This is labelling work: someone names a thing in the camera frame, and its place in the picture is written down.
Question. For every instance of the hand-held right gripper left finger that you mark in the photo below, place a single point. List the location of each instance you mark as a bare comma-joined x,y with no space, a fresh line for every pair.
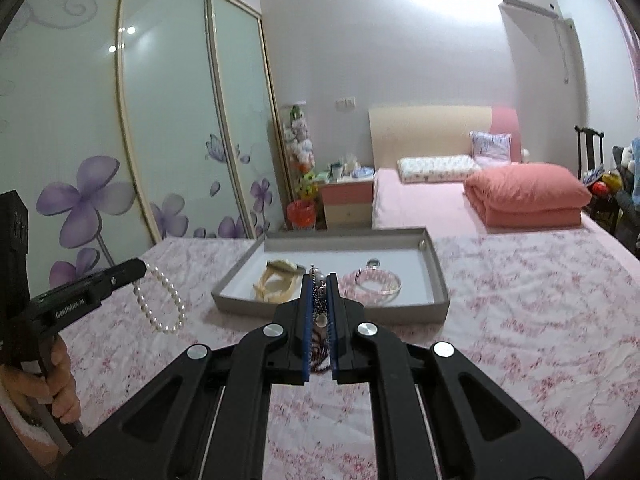
302,325

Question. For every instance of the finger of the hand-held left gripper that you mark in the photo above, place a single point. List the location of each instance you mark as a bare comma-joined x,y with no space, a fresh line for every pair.
117,276

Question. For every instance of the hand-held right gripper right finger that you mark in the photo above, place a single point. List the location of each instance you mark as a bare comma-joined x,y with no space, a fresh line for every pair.
333,325

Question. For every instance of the cream wrist watch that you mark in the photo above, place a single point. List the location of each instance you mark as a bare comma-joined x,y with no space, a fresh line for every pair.
280,287

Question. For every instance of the small pearl earring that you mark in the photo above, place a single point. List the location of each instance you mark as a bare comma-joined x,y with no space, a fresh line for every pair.
316,270

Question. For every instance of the silver bangle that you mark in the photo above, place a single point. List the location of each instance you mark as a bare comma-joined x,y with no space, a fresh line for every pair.
387,294

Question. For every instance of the grey shallow tray box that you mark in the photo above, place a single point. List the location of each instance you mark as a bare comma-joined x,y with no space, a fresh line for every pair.
400,312

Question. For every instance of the person's left forearm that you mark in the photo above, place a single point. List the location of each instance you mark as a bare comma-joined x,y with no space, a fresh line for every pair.
25,442

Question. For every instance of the person's left hand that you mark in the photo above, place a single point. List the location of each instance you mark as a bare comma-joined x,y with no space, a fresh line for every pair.
64,375

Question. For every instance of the pink nightstand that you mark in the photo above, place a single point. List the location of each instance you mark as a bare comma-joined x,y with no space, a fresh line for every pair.
345,201

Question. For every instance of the pink bed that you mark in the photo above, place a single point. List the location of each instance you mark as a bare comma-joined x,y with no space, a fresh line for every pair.
425,205

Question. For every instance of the white cup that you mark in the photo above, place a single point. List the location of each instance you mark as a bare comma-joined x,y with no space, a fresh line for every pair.
337,171

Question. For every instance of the pink floral bedsheet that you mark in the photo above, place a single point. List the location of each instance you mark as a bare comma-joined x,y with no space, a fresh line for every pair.
500,335

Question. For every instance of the sliding door wardrobe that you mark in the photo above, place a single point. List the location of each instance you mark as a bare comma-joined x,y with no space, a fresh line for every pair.
165,110

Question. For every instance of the hanging plush toys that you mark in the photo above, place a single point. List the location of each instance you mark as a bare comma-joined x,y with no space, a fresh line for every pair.
300,140

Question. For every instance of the white patterned pillow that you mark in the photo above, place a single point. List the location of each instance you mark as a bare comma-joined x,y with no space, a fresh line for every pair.
435,169

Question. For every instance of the beige and pink headboard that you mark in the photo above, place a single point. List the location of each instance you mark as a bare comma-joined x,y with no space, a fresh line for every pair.
420,130

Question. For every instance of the folded pink quilt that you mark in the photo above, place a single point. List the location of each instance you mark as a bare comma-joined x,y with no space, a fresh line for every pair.
525,195

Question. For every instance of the small purple print pillow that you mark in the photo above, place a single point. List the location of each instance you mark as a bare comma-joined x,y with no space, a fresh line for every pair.
490,145

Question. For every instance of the small white ball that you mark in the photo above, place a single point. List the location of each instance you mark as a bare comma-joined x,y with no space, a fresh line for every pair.
525,153

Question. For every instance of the red ball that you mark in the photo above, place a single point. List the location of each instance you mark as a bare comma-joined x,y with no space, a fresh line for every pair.
597,188

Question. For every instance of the dark wooden chair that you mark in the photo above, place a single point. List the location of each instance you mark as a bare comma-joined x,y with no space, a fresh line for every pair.
582,155

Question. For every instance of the grey clothing pile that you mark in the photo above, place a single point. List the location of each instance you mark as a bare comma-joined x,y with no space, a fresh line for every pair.
629,210

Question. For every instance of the air conditioner pipe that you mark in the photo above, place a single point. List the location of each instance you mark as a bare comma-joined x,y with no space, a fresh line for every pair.
569,50

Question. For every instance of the white air conditioner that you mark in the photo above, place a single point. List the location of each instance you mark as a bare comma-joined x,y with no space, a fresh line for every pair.
527,0

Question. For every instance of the pink curtain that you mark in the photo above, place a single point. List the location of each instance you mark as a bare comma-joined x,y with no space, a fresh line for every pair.
632,75

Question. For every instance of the wall socket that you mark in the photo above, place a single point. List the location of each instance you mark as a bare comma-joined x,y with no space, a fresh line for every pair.
345,102

